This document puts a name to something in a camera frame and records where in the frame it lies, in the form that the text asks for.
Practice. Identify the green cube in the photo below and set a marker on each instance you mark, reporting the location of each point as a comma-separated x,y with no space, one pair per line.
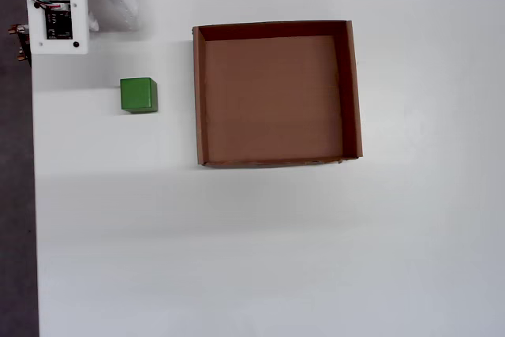
138,94

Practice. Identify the brown cardboard box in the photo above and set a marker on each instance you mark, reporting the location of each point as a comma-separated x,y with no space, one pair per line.
272,100

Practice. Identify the metal table clamp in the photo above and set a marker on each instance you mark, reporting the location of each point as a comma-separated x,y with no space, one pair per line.
21,43

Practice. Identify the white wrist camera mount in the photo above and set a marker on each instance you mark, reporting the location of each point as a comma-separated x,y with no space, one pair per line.
57,47

